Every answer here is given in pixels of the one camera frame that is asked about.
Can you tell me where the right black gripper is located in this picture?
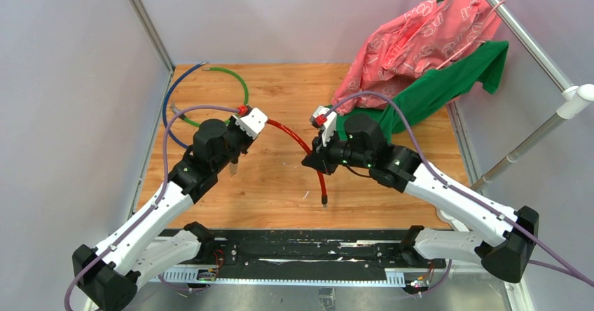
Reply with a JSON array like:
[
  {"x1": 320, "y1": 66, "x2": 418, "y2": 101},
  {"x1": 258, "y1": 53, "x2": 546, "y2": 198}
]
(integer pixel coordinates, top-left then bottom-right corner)
[{"x1": 303, "y1": 127, "x2": 373, "y2": 176}]

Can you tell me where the red cable lock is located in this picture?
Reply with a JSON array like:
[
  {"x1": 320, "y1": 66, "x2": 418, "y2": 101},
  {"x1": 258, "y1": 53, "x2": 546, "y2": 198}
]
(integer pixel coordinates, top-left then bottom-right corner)
[{"x1": 228, "y1": 118, "x2": 329, "y2": 208}]

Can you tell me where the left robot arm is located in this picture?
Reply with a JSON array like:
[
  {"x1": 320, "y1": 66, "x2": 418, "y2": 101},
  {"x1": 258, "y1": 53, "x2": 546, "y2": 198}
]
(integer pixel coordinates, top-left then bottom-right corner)
[{"x1": 64, "y1": 113, "x2": 268, "y2": 310}]

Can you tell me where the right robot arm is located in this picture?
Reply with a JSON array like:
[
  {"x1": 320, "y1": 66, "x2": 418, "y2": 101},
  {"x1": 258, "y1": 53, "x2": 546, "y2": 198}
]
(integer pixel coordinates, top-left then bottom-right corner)
[{"x1": 301, "y1": 113, "x2": 539, "y2": 283}]

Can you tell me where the pink clothes hanger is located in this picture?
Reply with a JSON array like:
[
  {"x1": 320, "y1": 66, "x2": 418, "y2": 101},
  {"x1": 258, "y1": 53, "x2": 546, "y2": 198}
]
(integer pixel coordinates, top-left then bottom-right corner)
[{"x1": 436, "y1": 0, "x2": 505, "y2": 70}]

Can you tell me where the pink patterned garment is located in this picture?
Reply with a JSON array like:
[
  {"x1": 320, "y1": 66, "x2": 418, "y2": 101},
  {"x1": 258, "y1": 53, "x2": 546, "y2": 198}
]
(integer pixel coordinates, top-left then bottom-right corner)
[{"x1": 331, "y1": 0, "x2": 502, "y2": 104}]

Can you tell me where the green t-shirt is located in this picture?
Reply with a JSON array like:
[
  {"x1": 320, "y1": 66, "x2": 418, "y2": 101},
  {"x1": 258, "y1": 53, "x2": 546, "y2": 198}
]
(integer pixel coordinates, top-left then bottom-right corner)
[{"x1": 337, "y1": 41, "x2": 509, "y2": 141}]

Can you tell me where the metal clothes rack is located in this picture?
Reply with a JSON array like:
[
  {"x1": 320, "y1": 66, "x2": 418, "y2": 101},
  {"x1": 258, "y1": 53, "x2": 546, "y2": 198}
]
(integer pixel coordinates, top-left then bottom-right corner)
[{"x1": 450, "y1": 0, "x2": 593, "y2": 195}]

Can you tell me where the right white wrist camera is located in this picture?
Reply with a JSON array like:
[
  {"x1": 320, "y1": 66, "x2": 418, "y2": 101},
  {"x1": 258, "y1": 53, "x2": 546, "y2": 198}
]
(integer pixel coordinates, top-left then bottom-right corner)
[{"x1": 310, "y1": 106, "x2": 338, "y2": 147}]

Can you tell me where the green cable lock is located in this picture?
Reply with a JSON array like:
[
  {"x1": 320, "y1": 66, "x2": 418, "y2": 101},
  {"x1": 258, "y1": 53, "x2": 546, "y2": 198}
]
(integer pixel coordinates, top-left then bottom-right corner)
[{"x1": 167, "y1": 64, "x2": 250, "y2": 119}]

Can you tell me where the blue cable lock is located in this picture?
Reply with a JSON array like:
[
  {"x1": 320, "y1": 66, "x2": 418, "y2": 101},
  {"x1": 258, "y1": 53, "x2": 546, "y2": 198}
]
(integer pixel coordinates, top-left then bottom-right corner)
[{"x1": 161, "y1": 61, "x2": 208, "y2": 148}]

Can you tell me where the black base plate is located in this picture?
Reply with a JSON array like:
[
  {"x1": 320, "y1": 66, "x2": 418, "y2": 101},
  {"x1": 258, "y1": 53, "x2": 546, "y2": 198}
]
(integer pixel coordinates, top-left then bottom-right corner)
[{"x1": 170, "y1": 228, "x2": 448, "y2": 283}]

